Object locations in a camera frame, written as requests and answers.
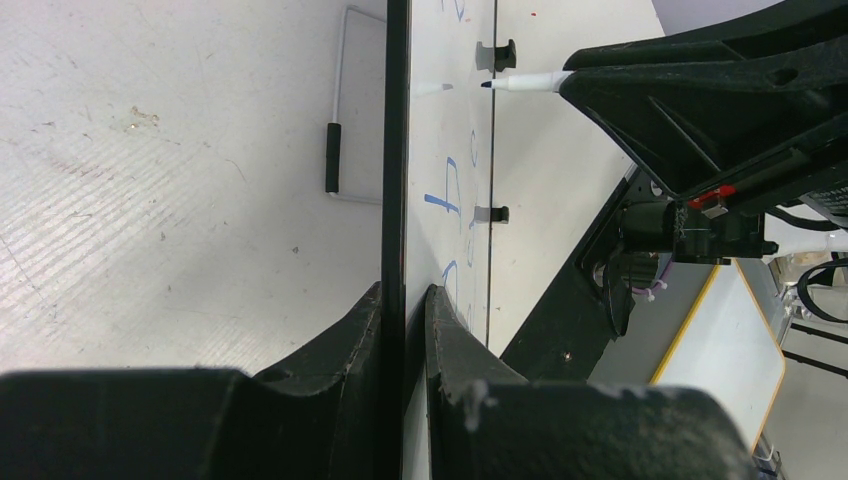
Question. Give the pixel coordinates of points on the white blue whiteboard marker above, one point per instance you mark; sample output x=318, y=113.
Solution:
x=540, y=82

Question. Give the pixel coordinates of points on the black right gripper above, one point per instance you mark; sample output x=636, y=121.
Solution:
x=736, y=117

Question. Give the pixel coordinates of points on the white wire whiteboard stand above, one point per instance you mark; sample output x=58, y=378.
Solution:
x=332, y=185

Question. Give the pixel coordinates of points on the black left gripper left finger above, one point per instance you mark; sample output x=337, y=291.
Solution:
x=311, y=415

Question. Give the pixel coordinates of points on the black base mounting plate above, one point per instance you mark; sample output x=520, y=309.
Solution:
x=588, y=302

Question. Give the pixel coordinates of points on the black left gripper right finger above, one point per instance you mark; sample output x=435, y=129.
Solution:
x=486, y=421

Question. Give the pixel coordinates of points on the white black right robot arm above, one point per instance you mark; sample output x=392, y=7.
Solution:
x=671, y=225

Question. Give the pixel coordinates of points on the black framed whiteboard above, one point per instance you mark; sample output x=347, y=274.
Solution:
x=437, y=185

